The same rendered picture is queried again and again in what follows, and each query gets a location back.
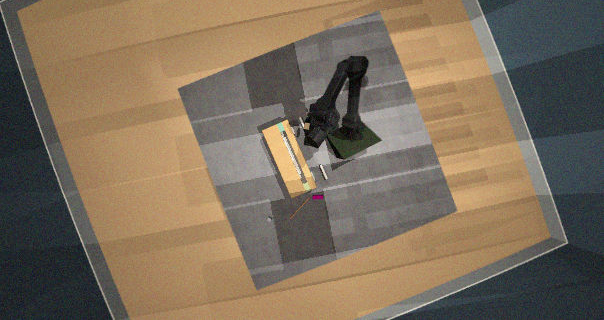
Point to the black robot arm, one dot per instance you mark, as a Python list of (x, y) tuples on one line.
[(355, 69)]

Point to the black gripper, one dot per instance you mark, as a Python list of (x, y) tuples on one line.
[(311, 127)]

